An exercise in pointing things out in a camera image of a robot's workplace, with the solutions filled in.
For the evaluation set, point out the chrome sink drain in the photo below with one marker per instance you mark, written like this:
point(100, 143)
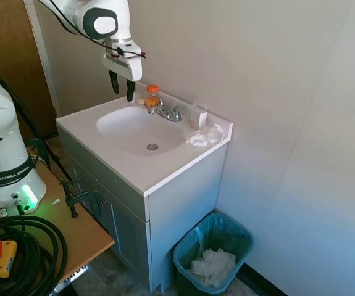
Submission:
point(152, 146)

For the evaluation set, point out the white cardboard box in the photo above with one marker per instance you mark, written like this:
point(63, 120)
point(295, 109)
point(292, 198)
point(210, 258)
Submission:
point(197, 118)

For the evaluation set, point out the white tissue pile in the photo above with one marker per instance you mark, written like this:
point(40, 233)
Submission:
point(214, 268)

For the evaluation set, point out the black metal C-clamp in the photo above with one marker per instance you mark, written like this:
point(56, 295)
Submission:
point(84, 197)
point(39, 149)

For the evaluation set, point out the grey vanity cabinet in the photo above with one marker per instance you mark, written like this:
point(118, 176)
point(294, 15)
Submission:
point(177, 234)

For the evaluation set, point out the black tripod leg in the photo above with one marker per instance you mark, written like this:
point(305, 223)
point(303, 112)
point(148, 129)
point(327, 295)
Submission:
point(19, 105)

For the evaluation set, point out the brown wooden door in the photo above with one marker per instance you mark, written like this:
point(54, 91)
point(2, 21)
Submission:
point(10, 61)

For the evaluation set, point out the small round white jar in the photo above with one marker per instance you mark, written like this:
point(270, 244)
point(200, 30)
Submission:
point(141, 100)

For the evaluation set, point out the wooden work table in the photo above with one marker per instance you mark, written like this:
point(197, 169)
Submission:
point(81, 234)

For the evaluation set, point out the black baseboard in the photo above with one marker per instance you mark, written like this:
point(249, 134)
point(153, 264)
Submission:
point(263, 282)

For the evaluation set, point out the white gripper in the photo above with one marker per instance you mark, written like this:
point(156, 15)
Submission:
point(124, 68)

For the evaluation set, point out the white vanity sink top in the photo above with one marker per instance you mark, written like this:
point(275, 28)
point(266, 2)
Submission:
point(165, 172)

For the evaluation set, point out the teal plastic trash bin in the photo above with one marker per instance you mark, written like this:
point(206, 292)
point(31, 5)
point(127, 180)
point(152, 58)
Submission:
point(189, 246)

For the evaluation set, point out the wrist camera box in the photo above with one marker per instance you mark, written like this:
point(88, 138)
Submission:
point(127, 48)

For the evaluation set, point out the clear bottle with orange lid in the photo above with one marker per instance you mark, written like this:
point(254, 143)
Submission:
point(153, 91)

